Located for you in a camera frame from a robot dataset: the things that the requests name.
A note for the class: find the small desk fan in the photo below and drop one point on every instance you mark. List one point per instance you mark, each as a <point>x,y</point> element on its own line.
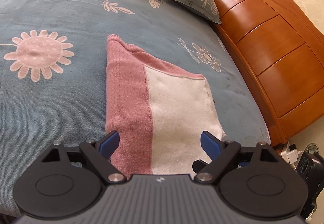
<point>312,148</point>

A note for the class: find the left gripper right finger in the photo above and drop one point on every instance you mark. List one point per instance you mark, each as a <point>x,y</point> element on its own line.
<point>223,157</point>

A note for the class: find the white power strip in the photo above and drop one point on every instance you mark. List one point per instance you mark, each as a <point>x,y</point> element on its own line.
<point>290,154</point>

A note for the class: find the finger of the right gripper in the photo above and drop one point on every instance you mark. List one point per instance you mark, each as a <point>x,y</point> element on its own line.
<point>200,166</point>

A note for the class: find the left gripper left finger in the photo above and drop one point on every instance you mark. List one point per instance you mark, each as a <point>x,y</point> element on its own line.
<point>97,155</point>

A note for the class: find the blue floral bed sheet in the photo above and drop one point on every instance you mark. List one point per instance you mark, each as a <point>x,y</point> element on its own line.
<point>53,72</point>

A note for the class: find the wooden headboard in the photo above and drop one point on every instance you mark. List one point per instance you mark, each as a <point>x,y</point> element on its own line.
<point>279,53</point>

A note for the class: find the pink and cream sweater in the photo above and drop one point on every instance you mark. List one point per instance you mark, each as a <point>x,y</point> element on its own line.
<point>159,111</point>

